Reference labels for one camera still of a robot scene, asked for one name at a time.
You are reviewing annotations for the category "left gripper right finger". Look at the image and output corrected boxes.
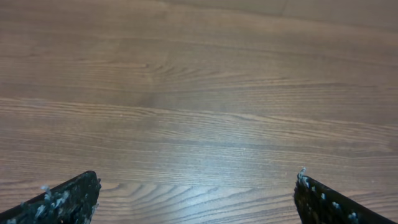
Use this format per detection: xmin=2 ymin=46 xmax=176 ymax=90
xmin=294 ymin=168 xmax=395 ymax=224

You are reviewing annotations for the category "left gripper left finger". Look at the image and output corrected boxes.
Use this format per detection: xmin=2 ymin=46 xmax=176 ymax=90
xmin=1 ymin=170 xmax=101 ymax=224

